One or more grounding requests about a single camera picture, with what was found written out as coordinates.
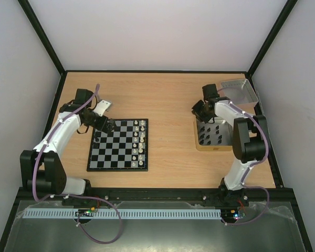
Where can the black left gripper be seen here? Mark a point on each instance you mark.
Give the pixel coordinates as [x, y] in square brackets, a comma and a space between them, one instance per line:
[107, 128]

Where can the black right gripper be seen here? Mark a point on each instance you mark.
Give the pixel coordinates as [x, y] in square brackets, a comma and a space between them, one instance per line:
[199, 111]

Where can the gold metal tin tray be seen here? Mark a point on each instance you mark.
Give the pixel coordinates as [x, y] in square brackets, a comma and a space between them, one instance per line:
[216, 135]

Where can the black white chess board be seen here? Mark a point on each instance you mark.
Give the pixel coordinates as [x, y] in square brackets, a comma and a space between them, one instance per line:
[112, 152]

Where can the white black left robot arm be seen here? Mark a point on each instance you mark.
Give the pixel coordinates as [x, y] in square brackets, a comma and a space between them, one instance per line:
[41, 168]

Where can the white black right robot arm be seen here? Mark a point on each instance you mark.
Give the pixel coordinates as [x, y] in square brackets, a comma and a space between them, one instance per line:
[250, 145]

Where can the white chess piece row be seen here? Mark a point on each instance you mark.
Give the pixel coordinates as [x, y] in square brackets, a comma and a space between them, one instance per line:
[139, 147]

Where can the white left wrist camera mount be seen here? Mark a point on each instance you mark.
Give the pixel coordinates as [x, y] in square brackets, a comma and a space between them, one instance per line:
[101, 107]

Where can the white slotted cable duct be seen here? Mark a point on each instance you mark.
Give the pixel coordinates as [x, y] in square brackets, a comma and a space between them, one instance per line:
[65, 213]

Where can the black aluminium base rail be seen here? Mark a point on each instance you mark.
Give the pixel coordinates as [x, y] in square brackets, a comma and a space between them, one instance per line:
[216, 197]

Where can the black frame post right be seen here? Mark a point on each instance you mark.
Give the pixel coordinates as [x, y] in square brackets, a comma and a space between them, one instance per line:
[281, 19]

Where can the black frame post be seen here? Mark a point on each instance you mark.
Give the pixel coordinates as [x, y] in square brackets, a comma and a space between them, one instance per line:
[281, 19]
[34, 21]

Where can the black frame post left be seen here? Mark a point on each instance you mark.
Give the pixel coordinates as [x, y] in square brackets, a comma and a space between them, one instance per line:
[34, 21]

